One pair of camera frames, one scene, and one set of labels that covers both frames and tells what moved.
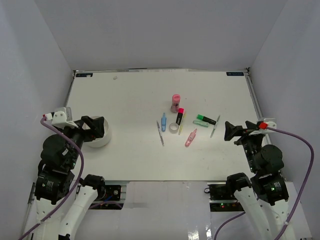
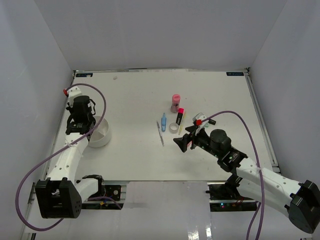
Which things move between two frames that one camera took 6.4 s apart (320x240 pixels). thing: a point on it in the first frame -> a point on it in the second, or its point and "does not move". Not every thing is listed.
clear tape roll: (173, 128) does not move
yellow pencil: (181, 126) does not move
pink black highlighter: (180, 115) does not move
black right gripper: (231, 130) -> (182, 142)
